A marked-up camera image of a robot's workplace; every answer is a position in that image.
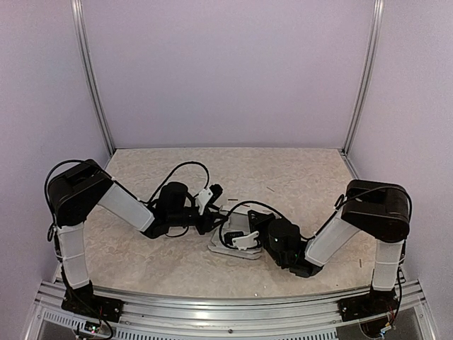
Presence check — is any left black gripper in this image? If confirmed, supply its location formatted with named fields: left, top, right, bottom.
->
left=168, top=206, right=229, bottom=235

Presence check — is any white paper box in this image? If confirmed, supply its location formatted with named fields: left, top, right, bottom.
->
left=207, top=205, right=262, bottom=261

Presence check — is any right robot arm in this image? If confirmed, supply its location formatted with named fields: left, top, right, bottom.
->
left=248, top=179, right=413, bottom=315

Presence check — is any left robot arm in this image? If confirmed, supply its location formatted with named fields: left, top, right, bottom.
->
left=44, top=159, right=227, bottom=315

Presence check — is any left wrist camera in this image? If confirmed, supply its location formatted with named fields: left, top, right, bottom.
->
left=195, top=183, right=223, bottom=215

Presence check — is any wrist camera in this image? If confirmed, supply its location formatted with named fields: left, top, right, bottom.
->
left=195, top=183, right=223, bottom=215
left=224, top=231, right=259, bottom=250

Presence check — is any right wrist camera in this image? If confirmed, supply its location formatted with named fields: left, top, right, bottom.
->
left=224, top=231, right=259, bottom=250

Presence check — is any front aluminium rail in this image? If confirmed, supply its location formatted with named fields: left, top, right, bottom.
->
left=22, top=280, right=440, bottom=339

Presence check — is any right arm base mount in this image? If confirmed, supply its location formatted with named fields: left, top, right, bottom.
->
left=338, top=293, right=398, bottom=322

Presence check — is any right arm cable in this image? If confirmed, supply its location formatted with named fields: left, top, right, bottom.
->
left=218, top=186, right=413, bottom=249

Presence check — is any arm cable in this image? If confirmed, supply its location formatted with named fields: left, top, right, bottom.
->
left=218, top=186, right=413, bottom=249
left=44, top=159, right=210, bottom=242

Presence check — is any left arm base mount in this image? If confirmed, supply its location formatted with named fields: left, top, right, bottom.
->
left=62, top=295, right=124, bottom=323

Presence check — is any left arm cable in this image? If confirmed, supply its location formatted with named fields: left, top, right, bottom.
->
left=44, top=159, right=210, bottom=242

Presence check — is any right aluminium frame post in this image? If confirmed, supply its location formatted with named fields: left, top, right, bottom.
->
left=342, top=0, right=384, bottom=157

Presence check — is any aluminium frame post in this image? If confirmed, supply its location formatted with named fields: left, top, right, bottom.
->
left=70, top=0, right=116, bottom=157
left=342, top=0, right=384, bottom=157

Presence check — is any left aluminium frame post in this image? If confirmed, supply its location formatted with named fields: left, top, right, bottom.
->
left=70, top=0, right=116, bottom=157

